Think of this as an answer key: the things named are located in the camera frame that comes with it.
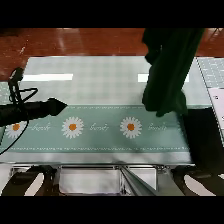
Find black cable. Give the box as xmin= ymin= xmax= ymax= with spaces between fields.
xmin=15 ymin=87 xmax=39 ymax=105

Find dark green garment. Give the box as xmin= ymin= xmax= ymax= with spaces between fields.
xmin=141 ymin=28 xmax=206 ymax=118

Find silver frame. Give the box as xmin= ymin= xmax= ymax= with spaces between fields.
xmin=0 ymin=162 xmax=224 ymax=197

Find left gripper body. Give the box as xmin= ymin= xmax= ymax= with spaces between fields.
xmin=45 ymin=97 xmax=68 ymax=117

